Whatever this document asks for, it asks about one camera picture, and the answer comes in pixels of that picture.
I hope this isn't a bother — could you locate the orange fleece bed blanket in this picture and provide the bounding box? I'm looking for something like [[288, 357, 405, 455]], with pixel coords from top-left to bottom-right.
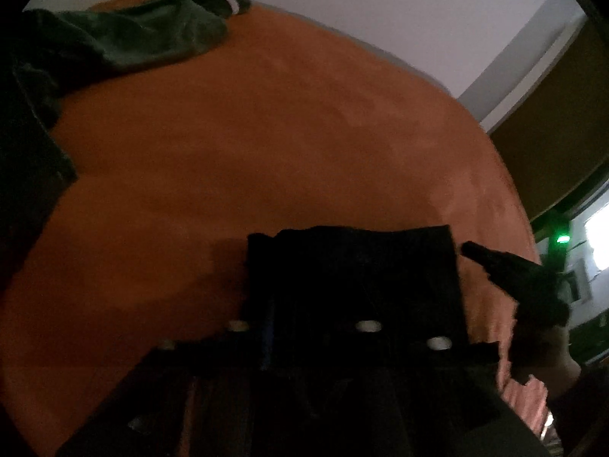
[[1, 6, 538, 456]]

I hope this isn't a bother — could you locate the dark jeans pile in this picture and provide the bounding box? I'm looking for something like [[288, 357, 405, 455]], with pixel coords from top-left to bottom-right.
[[1, 10, 106, 287]]

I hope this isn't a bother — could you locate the dark striped sock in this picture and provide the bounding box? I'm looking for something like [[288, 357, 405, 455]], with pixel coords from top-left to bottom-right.
[[191, 0, 252, 19]]

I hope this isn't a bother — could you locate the grey-green fleece garment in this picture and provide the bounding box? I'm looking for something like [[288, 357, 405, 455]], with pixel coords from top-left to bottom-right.
[[54, 0, 228, 70]]

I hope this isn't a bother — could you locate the brown wooden door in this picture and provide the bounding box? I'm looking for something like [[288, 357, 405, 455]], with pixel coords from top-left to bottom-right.
[[490, 24, 608, 221]]

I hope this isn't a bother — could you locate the black shirt with white graphic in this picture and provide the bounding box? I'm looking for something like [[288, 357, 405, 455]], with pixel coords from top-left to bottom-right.
[[190, 224, 515, 457]]

